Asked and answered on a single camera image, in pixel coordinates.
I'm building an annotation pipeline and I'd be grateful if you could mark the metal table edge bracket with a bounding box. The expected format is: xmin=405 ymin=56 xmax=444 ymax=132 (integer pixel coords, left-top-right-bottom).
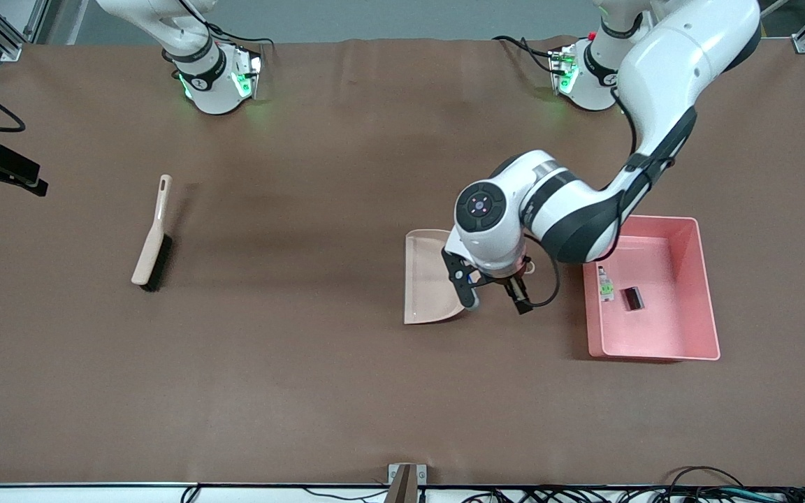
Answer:
xmin=385 ymin=462 xmax=428 ymax=503

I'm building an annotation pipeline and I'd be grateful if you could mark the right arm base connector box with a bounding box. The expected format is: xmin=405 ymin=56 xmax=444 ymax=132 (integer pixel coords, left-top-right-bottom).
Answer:
xmin=233 ymin=45 xmax=264 ymax=100

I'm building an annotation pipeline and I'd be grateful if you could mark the tangled black cable bundle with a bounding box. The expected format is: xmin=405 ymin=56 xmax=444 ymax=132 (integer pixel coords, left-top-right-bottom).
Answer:
xmin=458 ymin=486 xmax=805 ymax=503

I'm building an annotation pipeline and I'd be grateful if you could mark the beige brush with black bristles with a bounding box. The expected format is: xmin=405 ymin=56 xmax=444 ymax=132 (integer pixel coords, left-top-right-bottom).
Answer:
xmin=131 ymin=174 xmax=173 ymax=293

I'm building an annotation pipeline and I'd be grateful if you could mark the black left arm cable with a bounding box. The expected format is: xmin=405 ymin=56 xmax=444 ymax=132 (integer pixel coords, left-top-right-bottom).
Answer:
xmin=523 ymin=84 xmax=697 ymax=310

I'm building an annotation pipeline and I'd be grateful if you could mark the brown table mat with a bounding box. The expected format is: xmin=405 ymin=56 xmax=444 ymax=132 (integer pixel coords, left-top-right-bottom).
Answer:
xmin=0 ymin=36 xmax=805 ymax=488

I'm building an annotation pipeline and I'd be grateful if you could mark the pink plastic bin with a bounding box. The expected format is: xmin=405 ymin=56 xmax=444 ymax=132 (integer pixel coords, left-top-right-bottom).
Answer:
xmin=581 ymin=215 xmax=722 ymax=362

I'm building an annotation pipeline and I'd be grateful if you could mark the black left base cable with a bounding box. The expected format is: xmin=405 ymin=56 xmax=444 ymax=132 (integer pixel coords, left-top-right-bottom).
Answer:
xmin=492 ymin=35 xmax=557 ymax=74

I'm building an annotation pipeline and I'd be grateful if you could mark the black base cable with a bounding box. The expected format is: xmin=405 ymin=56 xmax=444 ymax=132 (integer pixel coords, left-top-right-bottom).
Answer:
xmin=186 ymin=0 xmax=276 ymax=50
xmin=492 ymin=35 xmax=557 ymax=74

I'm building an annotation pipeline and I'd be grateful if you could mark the beige plastic dustpan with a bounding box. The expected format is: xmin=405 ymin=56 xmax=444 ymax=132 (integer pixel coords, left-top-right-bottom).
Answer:
xmin=403 ymin=228 xmax=537 ymax=326

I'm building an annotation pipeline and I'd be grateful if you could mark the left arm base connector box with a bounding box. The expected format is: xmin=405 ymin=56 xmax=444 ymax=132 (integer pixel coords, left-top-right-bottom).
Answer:
xmin=549 ymin=43 xmax=579 ymax=96

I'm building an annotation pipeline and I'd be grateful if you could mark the black cable loop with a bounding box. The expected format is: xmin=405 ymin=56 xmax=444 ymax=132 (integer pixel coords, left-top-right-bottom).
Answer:
xmin=662 ymin=466 xmax=746 ymax=491

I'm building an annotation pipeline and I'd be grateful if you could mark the black right base cable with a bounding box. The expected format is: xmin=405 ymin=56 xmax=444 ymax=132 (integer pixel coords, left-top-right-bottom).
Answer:
xmin=186 ymin=0 xmax=276 ymax=50

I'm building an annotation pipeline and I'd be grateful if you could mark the long thin black cable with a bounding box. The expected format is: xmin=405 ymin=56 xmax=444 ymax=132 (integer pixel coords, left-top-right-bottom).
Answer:
xmin=303 ymin=488 xmax=388 ymax=503

